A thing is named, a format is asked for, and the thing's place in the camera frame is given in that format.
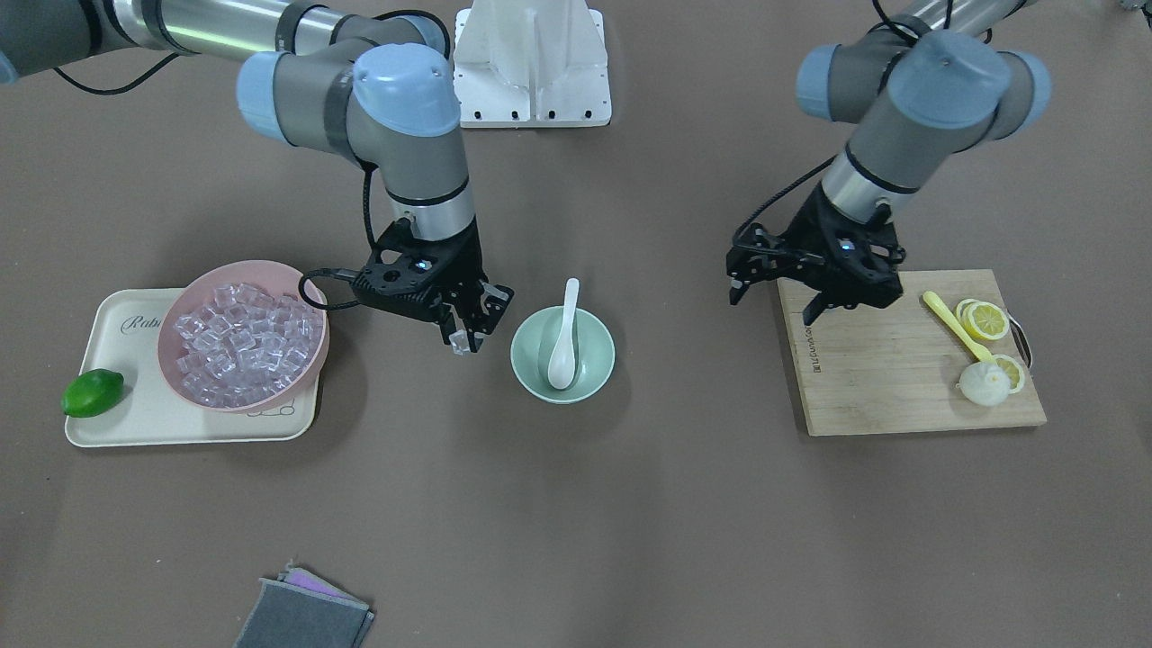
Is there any pink bowl of ice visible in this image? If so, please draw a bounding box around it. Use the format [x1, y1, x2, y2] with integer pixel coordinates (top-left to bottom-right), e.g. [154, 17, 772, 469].
[157, 261, 329, 413]

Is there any white ceramic spoon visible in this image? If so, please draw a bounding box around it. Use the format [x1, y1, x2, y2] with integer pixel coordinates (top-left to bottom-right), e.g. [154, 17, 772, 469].
[547, 276, 581, 391]

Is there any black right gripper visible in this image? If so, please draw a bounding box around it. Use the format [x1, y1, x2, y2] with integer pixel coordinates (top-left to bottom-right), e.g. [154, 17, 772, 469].
[351, 219, 515, 352]

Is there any cream plastic tray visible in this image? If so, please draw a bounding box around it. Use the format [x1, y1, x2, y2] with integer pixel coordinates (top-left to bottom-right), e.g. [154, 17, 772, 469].
[63, 288, 320, 449]

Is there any lemon slice by peeled lemon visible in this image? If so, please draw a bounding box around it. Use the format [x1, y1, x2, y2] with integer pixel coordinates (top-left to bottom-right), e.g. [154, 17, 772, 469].
[992, 354, 1028, 394]

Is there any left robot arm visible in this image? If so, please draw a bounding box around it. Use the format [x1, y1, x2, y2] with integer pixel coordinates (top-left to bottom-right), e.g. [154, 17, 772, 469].
[725, 1, 1052, 324]

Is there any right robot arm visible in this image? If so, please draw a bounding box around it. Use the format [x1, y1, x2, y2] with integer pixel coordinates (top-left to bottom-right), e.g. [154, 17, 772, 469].
[1, 1, 514, 354]

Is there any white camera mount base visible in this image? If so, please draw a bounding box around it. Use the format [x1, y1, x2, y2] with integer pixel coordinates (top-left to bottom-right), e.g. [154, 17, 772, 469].
[453, 1, 613, 129]

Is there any grey folded cloth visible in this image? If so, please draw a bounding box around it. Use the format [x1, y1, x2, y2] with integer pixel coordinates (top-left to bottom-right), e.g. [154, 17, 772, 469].
[234, 563, 377, 647]

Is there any yellow plastic spoon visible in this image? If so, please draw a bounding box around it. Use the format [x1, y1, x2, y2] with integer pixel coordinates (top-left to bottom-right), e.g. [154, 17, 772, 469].
[920, 291, 995, 366]

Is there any lemon slice near handle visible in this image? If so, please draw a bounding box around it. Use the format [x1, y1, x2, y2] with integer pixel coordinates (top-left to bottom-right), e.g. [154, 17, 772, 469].
[954, 299, 1011, 342]

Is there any peeled white lemon end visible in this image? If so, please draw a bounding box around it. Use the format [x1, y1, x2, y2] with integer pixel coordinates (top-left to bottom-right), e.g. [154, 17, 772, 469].
[956, 362, 1013, 409]

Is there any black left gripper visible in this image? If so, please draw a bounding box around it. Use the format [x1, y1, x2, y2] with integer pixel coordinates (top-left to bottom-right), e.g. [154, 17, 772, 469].
[725, 188, 905, 327]

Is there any clear ice cube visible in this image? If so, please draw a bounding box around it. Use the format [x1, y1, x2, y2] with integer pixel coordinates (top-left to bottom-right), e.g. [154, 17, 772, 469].
[448, 329, 473, 356]

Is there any bamboo cutting board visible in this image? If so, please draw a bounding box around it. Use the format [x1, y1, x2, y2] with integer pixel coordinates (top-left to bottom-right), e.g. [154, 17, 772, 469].
[776, 269, 1048, 437]

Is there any green lime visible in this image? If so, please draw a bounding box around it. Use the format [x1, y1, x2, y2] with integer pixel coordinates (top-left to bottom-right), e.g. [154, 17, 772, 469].
[60, 368, 126, 419]

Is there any green ceramic bowl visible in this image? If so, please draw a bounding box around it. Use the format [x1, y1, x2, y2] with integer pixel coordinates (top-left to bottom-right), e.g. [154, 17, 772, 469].
[510, 306, 617, 404]

